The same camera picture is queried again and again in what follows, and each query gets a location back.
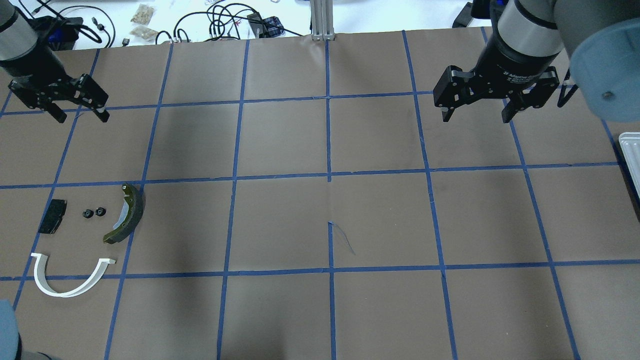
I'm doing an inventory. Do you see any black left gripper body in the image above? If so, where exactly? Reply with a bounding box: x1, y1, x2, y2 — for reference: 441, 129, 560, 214
7, 50, 108, 111

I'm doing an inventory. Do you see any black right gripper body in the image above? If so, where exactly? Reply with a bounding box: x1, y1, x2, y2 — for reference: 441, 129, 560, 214
432, 39, 560, 109

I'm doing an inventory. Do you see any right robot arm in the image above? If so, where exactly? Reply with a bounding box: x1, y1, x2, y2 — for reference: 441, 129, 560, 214
99, 0, 639, 123

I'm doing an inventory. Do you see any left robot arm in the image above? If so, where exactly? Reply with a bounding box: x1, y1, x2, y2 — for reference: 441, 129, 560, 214
0, 0, 110, 124

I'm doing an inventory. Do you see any green brake shoe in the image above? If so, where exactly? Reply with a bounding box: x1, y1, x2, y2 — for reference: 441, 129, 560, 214
102, 182, 146, 245

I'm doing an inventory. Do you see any black brake pad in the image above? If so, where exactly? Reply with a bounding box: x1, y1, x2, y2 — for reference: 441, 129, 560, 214
38, 199, 67, 235

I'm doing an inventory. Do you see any white curved plastic arc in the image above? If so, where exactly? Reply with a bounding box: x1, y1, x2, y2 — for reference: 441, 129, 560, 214
30, 252, 117, 299

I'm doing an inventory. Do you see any aluminium frame post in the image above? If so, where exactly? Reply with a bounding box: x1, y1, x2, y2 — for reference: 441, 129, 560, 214
309, 0, 335, 41

